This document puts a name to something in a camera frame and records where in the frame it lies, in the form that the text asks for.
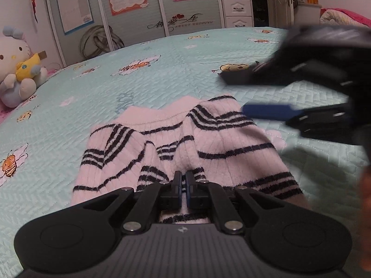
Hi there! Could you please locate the pink black striped sweater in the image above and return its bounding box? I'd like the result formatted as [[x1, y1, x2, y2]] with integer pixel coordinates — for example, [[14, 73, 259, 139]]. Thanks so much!
[[72, 95, 308, 207]]

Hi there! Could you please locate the pile of floral bedding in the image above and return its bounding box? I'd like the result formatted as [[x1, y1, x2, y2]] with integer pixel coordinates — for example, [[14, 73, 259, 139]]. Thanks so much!
[[320, 8, 371, 28]]

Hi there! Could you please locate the white drawer cabinet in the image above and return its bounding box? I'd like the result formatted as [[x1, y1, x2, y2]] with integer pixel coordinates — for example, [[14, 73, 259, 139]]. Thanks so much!
[[223, 0, 254, 28]]

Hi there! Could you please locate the white door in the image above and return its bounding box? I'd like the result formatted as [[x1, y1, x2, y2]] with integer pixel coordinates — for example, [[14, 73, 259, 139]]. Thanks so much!
[[267, 0, 294, 28]]

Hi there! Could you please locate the mint green quilted bedspread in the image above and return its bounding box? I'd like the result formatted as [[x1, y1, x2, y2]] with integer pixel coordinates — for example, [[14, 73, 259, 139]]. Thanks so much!
[[1, 28, 367, 277]]

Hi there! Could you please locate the grey sliding wardrobe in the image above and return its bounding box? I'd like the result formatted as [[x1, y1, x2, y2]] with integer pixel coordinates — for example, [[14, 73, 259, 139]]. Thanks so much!
[[47, 0, 224, 65]]

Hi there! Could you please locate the white Hello Kitty plush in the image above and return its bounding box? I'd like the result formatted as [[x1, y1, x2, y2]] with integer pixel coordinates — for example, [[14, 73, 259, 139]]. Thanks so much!
[[0, 26, 48, 109]]

